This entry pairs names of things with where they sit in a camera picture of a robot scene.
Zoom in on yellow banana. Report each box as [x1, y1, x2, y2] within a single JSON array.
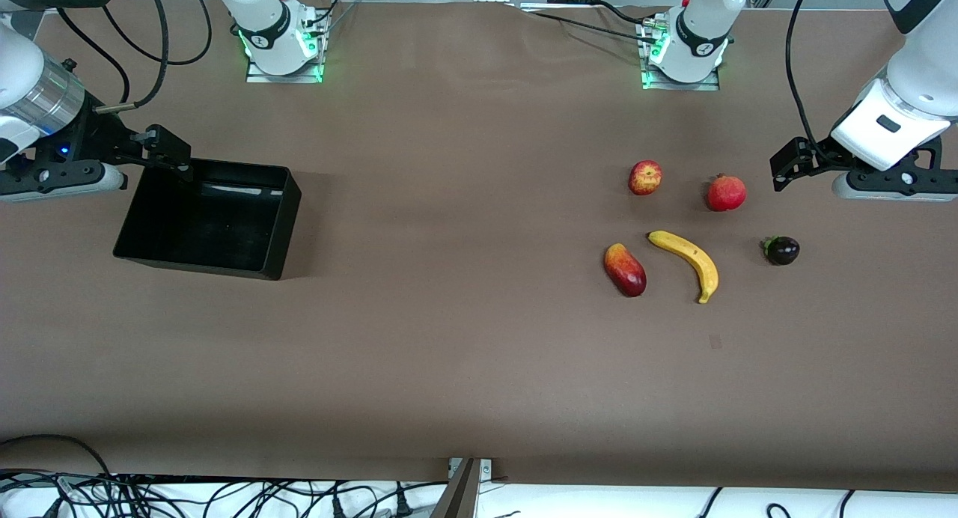
[[647, 230, 720, 305]]

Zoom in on grey metal beam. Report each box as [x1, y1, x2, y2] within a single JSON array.
[[430, 460, 481, 518]]

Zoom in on black plastic box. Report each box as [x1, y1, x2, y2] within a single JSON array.
[[112, 157, 302, 281]]

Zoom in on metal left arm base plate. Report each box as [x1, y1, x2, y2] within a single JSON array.
[[640, 16, 721, 92]]

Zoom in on black looped cable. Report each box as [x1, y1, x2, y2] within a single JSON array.
[[150, 0, 215, 66]]

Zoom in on black cable across table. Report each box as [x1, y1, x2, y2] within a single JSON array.
[[524, 1, 663, 43]]

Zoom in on red yellow apple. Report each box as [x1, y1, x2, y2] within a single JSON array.
[[628, 159, 663, 196]]

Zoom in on red pomegranate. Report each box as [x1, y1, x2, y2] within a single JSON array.
[[707, 174, 748, 213]]

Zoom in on dark purple mangosteen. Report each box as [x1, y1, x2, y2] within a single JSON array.
[[761, 235, 801, 266]]

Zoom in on black curved cable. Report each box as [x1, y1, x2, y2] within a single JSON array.
[[0, 433, 113, 478]]

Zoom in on red yellow mango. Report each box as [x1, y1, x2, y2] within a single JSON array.
[[603, 243, 647, 298]]

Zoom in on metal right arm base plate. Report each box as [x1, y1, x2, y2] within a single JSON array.
[[245, 13, 324, 83]]

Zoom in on brown table cover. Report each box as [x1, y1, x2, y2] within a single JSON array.
[[0, 0, 958, 493]]

